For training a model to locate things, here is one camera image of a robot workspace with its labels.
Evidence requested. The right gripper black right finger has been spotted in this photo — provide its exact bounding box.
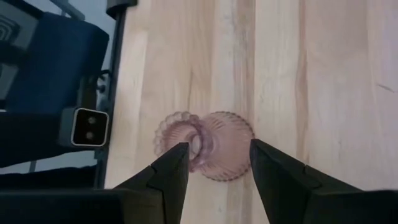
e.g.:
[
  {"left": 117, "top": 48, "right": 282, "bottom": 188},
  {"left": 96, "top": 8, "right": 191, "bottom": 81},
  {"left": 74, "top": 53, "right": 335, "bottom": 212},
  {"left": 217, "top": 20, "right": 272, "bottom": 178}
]
[{"left": 249, "top": 138, "right": 363, "bottom": 224}]

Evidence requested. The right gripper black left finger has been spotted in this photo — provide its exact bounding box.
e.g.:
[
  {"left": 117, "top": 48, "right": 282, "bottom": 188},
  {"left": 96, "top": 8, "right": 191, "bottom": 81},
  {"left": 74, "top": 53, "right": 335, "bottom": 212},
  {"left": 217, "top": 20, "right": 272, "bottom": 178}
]
[{"left": 113, "top": 142, "right": 190, "bottom": 224}]

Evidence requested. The pink glass candle stick holder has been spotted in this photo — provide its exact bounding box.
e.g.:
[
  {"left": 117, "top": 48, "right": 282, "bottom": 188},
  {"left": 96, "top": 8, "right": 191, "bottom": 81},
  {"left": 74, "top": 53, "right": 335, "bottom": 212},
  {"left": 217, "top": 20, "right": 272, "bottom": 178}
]
[{"left": 154, "top": 111, "right": 256, "bottom": 182}]

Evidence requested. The grey table-level camera box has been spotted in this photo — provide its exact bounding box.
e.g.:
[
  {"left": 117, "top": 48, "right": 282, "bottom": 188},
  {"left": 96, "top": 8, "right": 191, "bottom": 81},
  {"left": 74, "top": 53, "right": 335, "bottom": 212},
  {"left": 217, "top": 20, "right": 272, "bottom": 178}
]
[{"left": 58, "top": 107, "right": 110, "bottom": 147}]

